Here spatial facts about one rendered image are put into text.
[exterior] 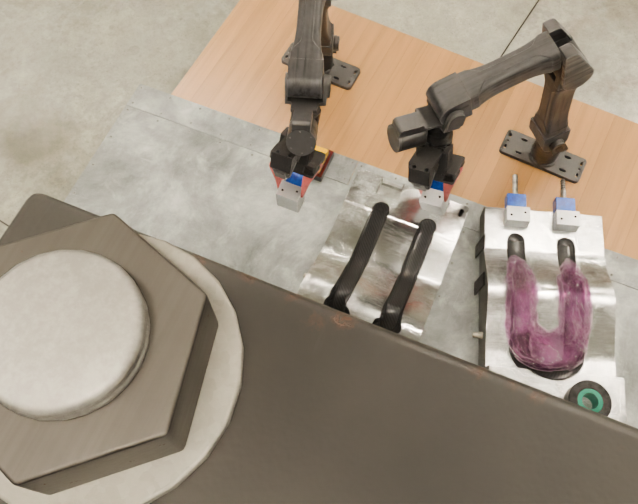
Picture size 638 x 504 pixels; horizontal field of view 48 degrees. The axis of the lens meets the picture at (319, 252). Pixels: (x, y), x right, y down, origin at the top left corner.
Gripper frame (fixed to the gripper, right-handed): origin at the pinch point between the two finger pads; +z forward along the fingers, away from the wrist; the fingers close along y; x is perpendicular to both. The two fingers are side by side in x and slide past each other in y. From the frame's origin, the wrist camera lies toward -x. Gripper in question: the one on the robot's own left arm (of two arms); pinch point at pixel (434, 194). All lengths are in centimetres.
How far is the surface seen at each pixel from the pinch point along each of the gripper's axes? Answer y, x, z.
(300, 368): 27, -99, -77
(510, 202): 14.0, 11.4, 6.8
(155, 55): -147, 85, 41
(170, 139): -67, -4, 1
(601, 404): 43, -26, 17
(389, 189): -11.5, 2.8, 4.5
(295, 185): -26.4, -13.1, -4.1
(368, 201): -13.6, -4.1, 3.3
